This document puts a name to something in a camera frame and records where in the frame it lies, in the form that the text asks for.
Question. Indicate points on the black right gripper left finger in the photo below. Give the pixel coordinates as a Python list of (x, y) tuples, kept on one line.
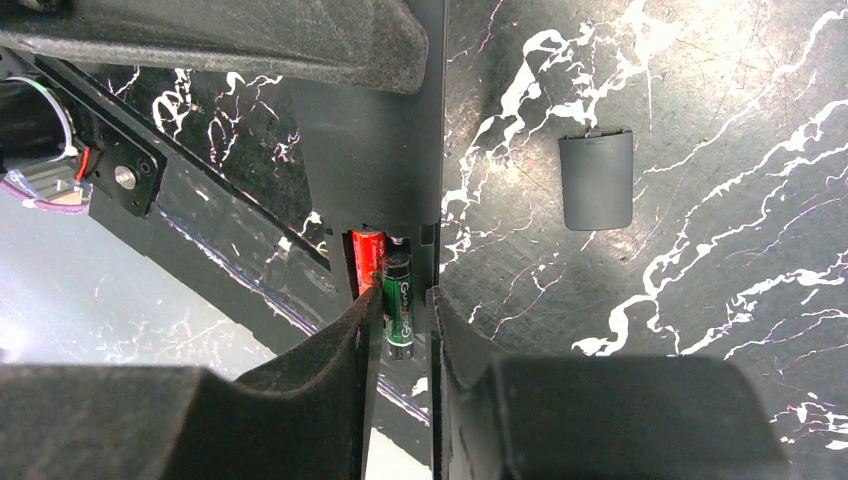
[(304, 415)]

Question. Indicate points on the black base bar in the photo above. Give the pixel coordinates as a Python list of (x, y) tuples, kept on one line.
[(196, 241)]

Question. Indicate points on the black remote battery cover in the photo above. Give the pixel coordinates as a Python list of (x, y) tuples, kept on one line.
[(597, 180)]

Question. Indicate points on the dark green battery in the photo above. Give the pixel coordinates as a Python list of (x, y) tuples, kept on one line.
[(398, 309)]

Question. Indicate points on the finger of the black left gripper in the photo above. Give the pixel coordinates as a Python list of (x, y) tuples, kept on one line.
[(381, 45)]

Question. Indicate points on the black cylindrical remote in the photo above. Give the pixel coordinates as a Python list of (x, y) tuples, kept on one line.
[(374, 158)]

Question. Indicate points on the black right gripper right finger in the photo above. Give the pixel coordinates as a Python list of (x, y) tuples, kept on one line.
[(507, 415)]

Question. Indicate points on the red orange battery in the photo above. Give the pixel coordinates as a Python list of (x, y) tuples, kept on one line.
[(369, 249)]

